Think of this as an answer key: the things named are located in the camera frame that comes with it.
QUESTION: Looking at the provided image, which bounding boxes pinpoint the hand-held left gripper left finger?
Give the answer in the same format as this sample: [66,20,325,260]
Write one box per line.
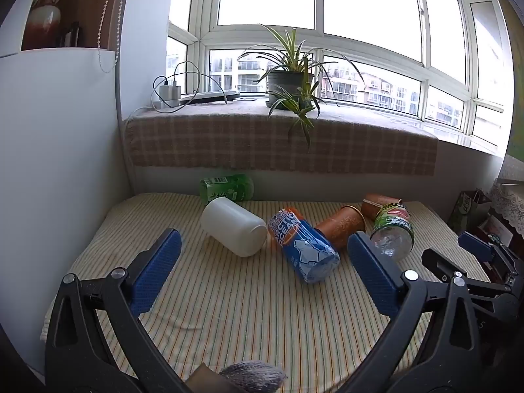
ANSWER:
[44,228,193,393]

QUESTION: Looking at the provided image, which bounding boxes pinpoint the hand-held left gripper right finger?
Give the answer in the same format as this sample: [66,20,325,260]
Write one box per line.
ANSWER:
[340,232,488,393]

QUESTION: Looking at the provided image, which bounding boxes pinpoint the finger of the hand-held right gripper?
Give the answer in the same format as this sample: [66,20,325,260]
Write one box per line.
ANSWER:
[458,231,498,263]
[421,248,513,301]

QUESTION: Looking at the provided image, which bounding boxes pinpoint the blue printed cup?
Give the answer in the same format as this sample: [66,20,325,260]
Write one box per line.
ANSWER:
[268,208,341,285]

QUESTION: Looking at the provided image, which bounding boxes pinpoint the clear cup with green label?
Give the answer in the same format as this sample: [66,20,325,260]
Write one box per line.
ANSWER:
[370,202,415,262]

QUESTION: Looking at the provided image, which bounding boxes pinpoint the copper metal cup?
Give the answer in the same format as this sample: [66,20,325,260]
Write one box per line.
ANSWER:
[314,205,366,251]
[362,194,404,222]

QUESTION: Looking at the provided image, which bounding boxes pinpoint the white plastic cup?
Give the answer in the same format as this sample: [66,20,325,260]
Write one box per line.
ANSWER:
[200,197,268,258]

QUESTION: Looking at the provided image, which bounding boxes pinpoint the green paper bag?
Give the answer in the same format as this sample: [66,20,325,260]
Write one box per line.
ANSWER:
[448,190,492,235]

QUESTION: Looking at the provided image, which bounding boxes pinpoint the white lace cloth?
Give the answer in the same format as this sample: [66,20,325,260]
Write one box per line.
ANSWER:
[489,179,524,225]

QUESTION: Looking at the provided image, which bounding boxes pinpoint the green plastic bottle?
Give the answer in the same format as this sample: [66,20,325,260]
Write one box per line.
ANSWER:
[199,174,255,205]

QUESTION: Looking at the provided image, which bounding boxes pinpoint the brown flat object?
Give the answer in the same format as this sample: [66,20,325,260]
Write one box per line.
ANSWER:
[186,363,230,393]

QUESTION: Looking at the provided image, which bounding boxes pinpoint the grey knit cloth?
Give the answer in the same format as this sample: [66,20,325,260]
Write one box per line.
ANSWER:
[218,361,288,393]

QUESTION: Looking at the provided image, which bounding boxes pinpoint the plaid windowsill cloth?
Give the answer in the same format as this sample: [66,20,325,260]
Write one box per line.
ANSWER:
[124,97,439,177]

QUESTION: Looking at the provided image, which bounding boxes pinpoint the white cabinet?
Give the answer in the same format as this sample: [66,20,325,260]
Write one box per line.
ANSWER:
[0,0,137,377]

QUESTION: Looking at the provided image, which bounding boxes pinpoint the black flat device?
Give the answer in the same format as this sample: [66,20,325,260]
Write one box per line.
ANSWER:
[179,89,240,104]

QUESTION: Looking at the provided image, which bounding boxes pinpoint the potted spider plant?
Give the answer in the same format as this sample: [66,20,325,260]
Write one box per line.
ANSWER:
[237,24,366,152]

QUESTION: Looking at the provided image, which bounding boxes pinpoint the vase painting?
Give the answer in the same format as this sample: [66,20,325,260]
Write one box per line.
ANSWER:
[20,0,96,52]

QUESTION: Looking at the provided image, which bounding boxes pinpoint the white cable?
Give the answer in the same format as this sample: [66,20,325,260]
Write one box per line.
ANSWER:
[126,88,193,124]

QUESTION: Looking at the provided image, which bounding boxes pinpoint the white chargers with cables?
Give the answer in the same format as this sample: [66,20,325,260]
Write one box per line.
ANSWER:
[152,61,230,104]

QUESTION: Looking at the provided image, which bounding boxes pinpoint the white bead cord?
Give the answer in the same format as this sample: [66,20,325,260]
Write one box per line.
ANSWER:
[97,0,122,73]

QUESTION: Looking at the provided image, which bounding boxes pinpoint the white window frame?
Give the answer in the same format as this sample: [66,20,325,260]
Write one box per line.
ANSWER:
[166,0,515,157]

